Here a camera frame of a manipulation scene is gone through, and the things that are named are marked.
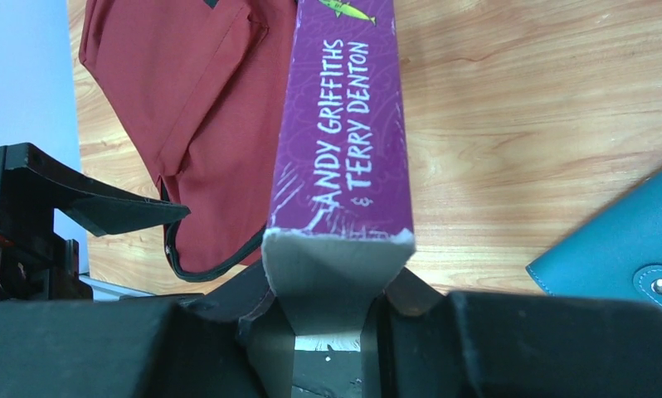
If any red student backpack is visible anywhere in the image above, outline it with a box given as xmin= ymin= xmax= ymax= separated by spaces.
xmin=79 ymin=0 xmax=297 ymax=282

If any purple treehouse book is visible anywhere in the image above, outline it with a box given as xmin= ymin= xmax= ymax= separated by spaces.
xmin=262 ymin=1 xmax=416 ymax=336

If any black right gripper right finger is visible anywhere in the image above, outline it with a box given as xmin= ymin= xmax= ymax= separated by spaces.
xmin=363 ymin=269 xmax=662 ymax=397

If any blue leather wallet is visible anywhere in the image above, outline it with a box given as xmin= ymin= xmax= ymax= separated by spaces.
xmin=526 ymin=169 xmax=662 ymax=310

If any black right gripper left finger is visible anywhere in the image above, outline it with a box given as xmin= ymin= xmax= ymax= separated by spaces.
xmin=0 ymin=263 xmax=279 ymax=397

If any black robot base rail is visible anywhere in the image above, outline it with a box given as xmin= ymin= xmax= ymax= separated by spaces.
xmin=291 ymin=332 xmax=363 ymax=398

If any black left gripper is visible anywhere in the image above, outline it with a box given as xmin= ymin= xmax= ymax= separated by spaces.
xmin=0 ymin=143 xmax=190 ymax=302

